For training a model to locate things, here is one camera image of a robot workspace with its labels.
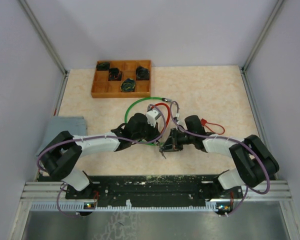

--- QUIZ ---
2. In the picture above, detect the black dotted rolled tie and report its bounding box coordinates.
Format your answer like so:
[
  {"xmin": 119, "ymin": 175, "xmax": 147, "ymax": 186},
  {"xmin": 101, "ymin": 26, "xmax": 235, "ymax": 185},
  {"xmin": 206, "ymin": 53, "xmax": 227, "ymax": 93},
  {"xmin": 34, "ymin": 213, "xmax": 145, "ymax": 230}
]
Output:
[{"xmin": 135, "ymin": 66, "xmax": 150, "ymax": 81}]

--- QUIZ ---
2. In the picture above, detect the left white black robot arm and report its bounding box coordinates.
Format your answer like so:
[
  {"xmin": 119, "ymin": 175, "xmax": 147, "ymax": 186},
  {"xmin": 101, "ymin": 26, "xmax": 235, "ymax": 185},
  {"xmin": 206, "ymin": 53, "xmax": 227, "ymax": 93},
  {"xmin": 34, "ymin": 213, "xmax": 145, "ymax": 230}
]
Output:
[{"xmin": 37, "ymin": 109, "xmax": 162, "ymax": 199}]

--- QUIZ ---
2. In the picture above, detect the folded blue jeans cloth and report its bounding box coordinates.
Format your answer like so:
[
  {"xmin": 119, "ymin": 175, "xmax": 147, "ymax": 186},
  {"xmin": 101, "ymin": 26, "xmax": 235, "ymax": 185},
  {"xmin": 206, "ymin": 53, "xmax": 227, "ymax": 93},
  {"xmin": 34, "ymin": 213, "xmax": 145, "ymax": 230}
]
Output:
[{"xmin": 35, "ymin": 116, "xmax": 88, "ymax": 157}]

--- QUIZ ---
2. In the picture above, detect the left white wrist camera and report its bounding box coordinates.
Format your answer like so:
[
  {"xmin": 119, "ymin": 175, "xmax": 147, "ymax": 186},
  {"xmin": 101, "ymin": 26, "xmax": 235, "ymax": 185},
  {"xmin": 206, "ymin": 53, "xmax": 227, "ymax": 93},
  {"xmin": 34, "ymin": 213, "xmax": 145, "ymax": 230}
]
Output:
[{"xmin": 145, "ymin": 105, "xmax": 163, "ymax": 127}]

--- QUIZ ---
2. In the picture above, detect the green cable lock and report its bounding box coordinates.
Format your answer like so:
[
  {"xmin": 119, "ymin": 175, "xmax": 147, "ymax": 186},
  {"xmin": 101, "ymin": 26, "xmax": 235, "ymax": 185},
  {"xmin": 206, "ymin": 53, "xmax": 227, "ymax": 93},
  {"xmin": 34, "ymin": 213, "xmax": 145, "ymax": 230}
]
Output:
[{"xmin": 117, "ymin": 97, "xmax": 168, "ymax": 151}]

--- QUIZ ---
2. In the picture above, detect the silver key bunch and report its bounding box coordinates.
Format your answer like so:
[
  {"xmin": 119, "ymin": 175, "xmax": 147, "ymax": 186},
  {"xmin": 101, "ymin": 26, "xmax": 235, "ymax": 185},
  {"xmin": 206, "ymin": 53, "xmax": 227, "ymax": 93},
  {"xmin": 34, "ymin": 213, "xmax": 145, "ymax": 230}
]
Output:
[{"xmin": 159, "ymin": 148, "xmax": 167, "ymax": 160}]

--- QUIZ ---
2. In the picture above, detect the blue yellow rolled tie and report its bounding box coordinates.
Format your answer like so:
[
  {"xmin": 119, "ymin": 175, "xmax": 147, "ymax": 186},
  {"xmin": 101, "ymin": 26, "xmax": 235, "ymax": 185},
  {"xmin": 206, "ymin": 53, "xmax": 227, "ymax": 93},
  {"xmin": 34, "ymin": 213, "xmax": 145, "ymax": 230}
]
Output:
[{"xmin": 120, "ymin": 78, "xmax": 136, "ymax": 93}]

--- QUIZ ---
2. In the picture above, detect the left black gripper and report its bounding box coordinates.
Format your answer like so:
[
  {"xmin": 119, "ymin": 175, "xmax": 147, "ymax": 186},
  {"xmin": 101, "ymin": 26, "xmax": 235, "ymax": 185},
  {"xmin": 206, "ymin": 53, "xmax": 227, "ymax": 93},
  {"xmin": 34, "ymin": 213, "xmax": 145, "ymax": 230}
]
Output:
[{"xmin": 132, "ymin": 118, "xmax": 162, "ymax": 144}]

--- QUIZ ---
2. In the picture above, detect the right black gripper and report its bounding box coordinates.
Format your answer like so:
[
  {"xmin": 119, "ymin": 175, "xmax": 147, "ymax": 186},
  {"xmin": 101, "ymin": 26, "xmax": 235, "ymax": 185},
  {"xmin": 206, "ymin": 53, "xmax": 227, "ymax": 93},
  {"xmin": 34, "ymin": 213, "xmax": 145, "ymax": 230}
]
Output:
[{"xmin": 159, "ymin": 127, "xmax": 195, "ymax": 153}]

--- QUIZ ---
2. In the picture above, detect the red cable lock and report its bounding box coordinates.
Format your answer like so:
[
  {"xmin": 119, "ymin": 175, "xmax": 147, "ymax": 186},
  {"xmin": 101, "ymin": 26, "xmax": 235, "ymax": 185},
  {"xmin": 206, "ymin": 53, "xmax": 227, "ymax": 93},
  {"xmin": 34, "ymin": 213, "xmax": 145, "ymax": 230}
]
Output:
[{"xmin": 149, "ymin": 102, "xmax": 171, "ymax": 147}]

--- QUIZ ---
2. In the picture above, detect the wooden compartment tray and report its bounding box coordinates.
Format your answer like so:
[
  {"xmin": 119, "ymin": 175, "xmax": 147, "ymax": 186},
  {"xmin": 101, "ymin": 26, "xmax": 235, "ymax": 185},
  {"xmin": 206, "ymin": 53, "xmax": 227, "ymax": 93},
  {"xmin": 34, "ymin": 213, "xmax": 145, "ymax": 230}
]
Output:
[{"xmin": 90, "ymin": 59, "xmax": 152, "ymax": 98}]

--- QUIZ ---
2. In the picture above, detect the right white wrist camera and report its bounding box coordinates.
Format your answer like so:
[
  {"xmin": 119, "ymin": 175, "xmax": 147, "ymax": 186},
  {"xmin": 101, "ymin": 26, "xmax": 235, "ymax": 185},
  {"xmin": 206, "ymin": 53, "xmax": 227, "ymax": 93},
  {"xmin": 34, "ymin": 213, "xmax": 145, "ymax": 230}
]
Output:
[{"xmin": 173, "ymin": 110, "xmax": 184, "ymax": 126}]

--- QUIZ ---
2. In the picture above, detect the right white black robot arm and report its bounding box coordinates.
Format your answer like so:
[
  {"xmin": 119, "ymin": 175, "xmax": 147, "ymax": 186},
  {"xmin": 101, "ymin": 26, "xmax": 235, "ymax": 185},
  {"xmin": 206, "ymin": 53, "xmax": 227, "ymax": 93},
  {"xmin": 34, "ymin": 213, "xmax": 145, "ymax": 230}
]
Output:
[{"xmin": 159, "ymin": 115, "xmax": 280, "ymax": 198}]

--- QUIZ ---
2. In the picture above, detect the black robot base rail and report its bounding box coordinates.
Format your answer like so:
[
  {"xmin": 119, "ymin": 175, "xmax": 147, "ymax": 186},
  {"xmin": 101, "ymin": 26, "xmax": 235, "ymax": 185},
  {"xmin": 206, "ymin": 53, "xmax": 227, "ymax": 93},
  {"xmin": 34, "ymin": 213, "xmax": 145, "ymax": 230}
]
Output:
[{"xmin": 60, "ymin": 174, "xmax": 243, "ymax": 216}]

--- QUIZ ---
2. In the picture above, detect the black orange rolled tie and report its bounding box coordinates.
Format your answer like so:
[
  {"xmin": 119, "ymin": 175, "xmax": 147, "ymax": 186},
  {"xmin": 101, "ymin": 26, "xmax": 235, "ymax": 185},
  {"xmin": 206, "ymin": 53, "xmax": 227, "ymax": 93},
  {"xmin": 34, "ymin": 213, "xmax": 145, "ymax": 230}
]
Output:
[{"xmin": 108, "ymin": 67, "xmax": 122, "ymax": 81}]

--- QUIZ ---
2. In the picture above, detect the dark green rolled tie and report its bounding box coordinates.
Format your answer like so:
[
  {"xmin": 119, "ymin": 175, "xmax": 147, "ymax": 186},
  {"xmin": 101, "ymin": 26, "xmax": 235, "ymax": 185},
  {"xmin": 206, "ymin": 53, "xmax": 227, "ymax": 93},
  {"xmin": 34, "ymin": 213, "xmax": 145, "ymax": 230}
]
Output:
[{"xmin": 96, "ymin": 61, "xmax": 110, "ymax": 71}]

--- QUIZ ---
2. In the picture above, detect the thin red wire padlock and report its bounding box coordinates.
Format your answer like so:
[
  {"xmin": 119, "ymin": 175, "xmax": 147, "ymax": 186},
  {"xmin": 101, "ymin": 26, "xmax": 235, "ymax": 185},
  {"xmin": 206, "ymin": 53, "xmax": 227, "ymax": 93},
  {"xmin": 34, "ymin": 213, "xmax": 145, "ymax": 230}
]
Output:
[{"xmin": 200, "ymin": 118, "xmax": 226, "ymax": 135}]

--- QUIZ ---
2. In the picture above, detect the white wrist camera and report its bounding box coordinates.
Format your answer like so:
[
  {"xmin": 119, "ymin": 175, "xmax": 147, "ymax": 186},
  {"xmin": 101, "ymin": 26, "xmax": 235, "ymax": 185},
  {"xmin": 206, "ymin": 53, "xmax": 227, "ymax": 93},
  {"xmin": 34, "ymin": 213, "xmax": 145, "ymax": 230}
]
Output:
[
  {"xmin": 173, "ymin": 110, "xmax": 184, "ymax": 126},
  {"xmin": 145, "ymin": 105, "xmax": 163, "ymax": 127}
]

